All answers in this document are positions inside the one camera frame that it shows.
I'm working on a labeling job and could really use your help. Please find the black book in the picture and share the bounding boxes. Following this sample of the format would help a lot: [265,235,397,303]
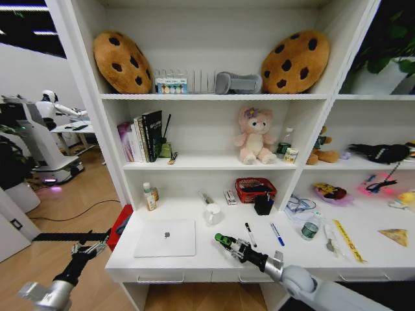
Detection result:
[141,109,163,163]

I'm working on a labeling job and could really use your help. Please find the clear water bottle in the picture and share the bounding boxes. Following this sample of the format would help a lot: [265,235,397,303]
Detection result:
[300,211,323,242]

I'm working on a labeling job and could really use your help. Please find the black floor cable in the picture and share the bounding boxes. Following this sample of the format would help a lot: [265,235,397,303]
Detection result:
[29,198,122,223]

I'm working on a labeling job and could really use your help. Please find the pink book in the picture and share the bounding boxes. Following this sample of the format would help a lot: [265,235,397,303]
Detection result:
[117,122,135,163]

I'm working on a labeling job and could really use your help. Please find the beige spine book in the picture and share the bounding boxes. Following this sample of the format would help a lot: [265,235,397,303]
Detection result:
[136,116,151,163]

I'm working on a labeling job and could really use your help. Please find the box with coloured dots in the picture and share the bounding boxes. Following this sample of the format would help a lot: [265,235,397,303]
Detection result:
[154,76,189,95]

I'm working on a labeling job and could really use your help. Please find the black cap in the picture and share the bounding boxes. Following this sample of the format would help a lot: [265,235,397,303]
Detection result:
[348,143,411,164]

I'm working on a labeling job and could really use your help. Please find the yellow triangular packet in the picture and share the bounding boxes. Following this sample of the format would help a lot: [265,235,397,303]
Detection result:
[377,227,409,248]

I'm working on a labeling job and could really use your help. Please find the small yellow white carton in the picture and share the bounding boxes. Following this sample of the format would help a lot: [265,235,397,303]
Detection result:
[283,146,300,164]

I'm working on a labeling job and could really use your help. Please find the wrapped plastic cutlery pack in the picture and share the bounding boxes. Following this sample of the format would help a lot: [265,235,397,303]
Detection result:
[324,220,351,260]

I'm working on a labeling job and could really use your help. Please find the black marker pen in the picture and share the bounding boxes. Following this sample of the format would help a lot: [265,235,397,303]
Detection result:
[244,222,258,248]

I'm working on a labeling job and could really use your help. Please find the white humanoid robot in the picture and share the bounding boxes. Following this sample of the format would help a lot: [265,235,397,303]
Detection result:
[34,89,89,131]

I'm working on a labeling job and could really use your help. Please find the green leafy plant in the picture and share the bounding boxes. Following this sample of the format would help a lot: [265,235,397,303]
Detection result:
[350,0,415,77]

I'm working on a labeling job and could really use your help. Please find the brown cookie cushion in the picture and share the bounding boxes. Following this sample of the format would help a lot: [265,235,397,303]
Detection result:
[261,30,331,95]
[92,30,154,95]

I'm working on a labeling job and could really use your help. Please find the clear bag with blue lanyard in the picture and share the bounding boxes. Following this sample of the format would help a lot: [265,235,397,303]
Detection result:
[285,194,317,222]

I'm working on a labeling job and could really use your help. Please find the black serrated strip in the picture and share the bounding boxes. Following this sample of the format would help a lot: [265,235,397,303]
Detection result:
[32,230,113,244]

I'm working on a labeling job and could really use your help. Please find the white shelf desk unit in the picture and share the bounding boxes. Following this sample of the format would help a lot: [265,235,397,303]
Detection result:
[45,0,415,311]

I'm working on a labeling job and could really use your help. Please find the silver laptop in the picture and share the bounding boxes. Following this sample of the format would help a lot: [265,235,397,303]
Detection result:
[134,219,197,259]

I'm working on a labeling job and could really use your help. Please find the white background desk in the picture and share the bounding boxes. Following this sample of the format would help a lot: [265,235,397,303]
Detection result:
[49,116,97,157]

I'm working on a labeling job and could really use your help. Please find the green toy car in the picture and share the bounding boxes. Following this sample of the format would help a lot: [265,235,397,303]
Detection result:
[213,232,232,249]

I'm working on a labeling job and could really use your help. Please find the white round plant pot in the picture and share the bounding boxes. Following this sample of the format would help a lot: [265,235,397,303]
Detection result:
[4,181,42,213]

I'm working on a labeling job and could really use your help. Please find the white book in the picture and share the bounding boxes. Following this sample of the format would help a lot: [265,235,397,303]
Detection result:
[130,117,144,163]

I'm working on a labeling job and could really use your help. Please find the purple bowl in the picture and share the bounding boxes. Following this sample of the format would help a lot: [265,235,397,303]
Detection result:
[320,190,355,205]

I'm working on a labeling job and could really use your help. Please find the black reed diffuser sticks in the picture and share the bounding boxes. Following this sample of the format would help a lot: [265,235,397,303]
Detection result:
[161,113,172,145]

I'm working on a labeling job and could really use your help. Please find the white square planter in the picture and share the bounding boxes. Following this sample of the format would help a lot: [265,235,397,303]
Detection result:
[348,58,415,96]

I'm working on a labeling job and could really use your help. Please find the amber drink bottle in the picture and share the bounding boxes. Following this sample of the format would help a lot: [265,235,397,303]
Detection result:
[142,181,160,213]

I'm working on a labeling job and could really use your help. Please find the brown plush toy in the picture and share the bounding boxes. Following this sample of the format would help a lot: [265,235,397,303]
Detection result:
[305,126,341,166]

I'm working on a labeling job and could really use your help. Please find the green label water bottle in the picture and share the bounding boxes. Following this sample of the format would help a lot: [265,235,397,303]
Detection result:
[276,126,294,160]

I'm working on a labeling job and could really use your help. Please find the white mug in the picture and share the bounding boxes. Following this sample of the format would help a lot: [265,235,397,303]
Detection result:
[204,203,225,226]

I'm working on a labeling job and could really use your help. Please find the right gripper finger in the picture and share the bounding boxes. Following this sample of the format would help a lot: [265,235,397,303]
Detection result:
[221,247,244,262]
[224,236,249,251]

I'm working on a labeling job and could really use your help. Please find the pink plush bear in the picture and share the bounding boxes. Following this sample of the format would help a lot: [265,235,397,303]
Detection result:
[233,106,278,165]

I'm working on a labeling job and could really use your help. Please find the dark green potted plant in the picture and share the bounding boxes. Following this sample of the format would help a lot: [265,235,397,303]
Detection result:
[0,126,34,189]

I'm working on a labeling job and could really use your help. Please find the pink glowing toy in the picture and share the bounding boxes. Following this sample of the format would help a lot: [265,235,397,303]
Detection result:
[357,172,398,196]

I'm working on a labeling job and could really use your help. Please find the red plastic basket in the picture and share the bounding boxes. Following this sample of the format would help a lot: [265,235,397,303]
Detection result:
[235,177,278,205]

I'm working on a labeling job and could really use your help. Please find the small white box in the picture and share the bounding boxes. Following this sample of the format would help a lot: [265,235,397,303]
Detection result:
[223,189,239,207]

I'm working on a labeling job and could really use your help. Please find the grey padded eye massager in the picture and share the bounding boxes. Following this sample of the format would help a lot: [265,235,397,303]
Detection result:
[214,71,264,95]

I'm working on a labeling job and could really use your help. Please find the black glasses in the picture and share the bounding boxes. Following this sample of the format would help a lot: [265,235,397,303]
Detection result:
[366,179,398,192]

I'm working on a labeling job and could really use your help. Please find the black yellow striped stick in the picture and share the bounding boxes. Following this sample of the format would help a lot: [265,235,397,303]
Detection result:
[385,161,401,183]

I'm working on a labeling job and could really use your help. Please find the yellow plush toy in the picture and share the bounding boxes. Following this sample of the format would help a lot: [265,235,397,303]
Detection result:
[312,181,348,200]

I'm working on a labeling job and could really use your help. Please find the yellow duck toy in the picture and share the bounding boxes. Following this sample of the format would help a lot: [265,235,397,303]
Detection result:
[388,190,415,212]

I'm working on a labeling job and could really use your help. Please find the yellow ruler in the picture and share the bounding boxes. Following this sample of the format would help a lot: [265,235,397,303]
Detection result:
[333,219,368,264]

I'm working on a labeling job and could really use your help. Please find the red box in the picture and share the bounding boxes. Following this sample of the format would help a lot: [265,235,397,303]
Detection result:
[106,204,134,252]

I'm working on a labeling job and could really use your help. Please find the blue white pen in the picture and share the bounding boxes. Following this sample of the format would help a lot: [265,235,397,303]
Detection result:
[270,222,286,248]

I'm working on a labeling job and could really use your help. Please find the black pen holder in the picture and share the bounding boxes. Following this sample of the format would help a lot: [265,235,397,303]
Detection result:
[253,193,275,216]

